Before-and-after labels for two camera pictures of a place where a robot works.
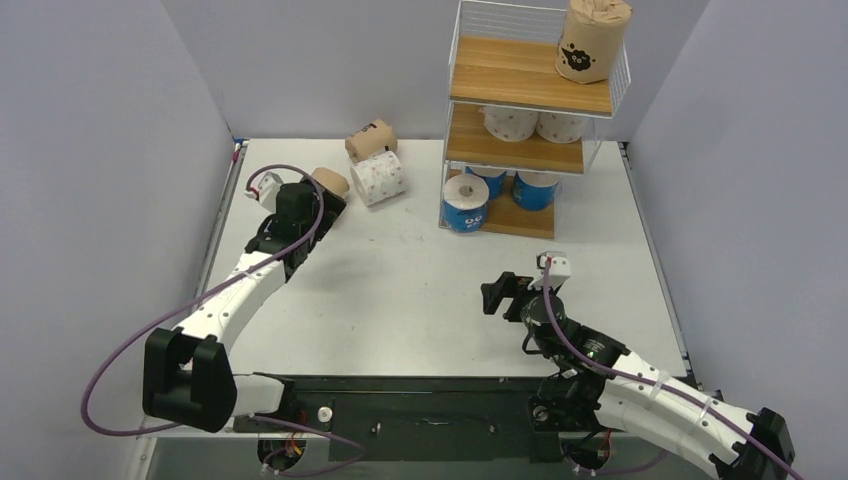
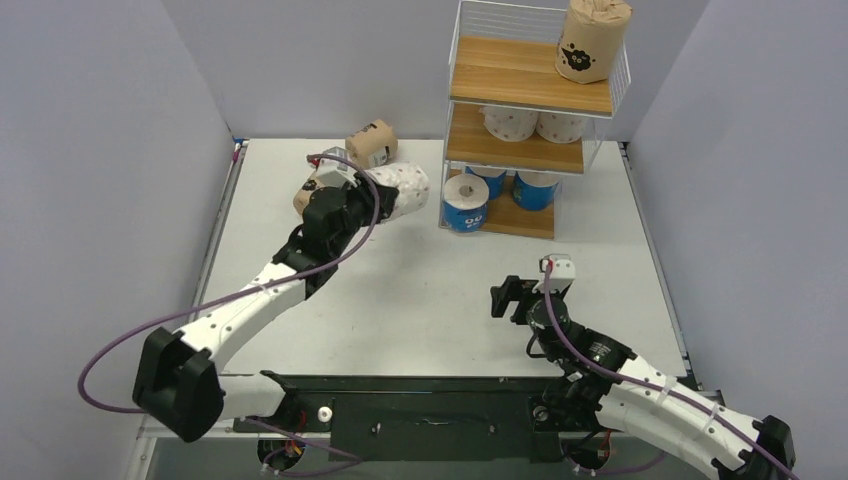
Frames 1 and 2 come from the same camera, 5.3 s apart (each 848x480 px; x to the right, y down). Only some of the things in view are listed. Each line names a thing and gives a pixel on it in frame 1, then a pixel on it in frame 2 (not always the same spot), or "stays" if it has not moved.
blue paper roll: x=532 y=197 stays
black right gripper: x=518 y=302 stays
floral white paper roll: x=510 y=124 stays
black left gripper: x=317 y=206 to x=365 y=194
